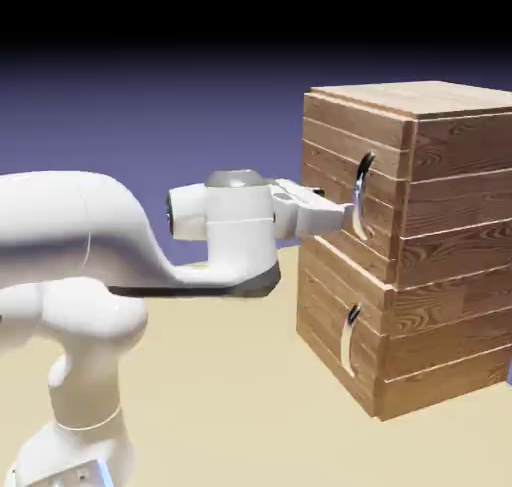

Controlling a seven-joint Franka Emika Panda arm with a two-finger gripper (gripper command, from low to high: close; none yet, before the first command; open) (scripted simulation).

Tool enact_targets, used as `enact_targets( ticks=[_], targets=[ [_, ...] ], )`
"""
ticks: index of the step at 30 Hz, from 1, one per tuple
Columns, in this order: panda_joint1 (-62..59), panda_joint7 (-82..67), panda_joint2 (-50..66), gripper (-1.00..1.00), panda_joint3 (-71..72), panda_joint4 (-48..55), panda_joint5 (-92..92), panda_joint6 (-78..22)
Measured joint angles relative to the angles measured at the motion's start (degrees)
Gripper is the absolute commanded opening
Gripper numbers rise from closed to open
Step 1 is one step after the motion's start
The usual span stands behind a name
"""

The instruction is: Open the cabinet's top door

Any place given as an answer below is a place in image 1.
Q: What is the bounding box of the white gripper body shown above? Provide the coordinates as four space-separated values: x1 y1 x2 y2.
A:
295 197 356 241

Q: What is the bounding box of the curved metal door handle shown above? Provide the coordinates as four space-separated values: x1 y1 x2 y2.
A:
350 150 378 243
339 303 363 379

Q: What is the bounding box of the wood cabinet door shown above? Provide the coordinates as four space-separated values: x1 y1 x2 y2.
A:
299 114 416 288
296 246 396 421

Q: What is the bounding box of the light wood cabinet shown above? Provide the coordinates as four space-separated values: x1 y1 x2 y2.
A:
295 79 512 423

